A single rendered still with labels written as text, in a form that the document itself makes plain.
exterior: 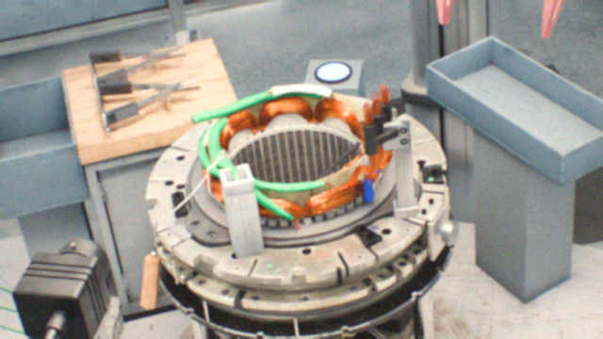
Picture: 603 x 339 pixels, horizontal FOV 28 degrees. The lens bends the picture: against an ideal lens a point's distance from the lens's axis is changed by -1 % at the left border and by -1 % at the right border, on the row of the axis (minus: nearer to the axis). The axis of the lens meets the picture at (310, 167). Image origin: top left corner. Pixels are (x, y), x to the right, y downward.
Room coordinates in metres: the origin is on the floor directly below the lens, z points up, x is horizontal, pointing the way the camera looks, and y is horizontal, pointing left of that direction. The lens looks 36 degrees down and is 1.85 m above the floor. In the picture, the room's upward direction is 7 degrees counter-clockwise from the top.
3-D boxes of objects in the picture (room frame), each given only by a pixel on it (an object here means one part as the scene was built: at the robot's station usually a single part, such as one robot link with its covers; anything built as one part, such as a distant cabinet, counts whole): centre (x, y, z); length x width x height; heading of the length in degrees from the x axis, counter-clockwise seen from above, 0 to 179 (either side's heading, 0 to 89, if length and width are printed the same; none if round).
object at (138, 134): (1.28, 0.19, 1.05); 0.20 x 0.19 x 0.02; 101
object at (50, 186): (1.25, 0.34, 0.92); 0.17 x 0.11 x 0.28; 11
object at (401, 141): (0.93, -0.08, 1.20); 0.02 x 0.01 x 0.03; 91
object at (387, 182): (1.03, 0.02, 1.05); 0.22 x 0.22 x 0.12
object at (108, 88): (1.26, 0.22, 1.09); 0.04 x 0.01 x 0.02; 86
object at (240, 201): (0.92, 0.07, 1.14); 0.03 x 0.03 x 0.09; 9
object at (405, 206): (0.94, -0.09, 1.15); 0.03 x 0.02 x 0.12; 91
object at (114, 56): (1.34, 0.24, 1.09); 0.04 x 0.01 x 0.02; 87
